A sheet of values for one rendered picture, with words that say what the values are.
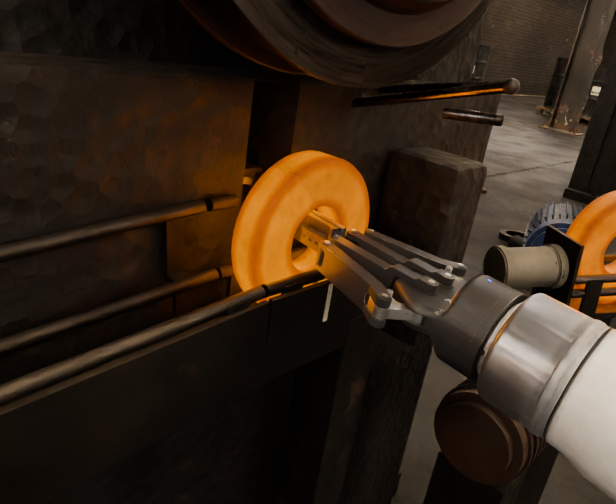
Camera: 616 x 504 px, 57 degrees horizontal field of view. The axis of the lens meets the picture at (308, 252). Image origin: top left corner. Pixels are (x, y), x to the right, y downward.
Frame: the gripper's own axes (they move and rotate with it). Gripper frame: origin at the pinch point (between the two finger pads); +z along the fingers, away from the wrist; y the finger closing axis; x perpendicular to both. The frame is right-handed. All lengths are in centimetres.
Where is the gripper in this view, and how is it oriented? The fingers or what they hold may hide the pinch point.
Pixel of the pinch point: (310, 228)
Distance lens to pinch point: 53.7
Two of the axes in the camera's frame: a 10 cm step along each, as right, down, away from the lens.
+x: 2.1, -8.8, -4.2
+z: -7.0, -4.4, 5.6
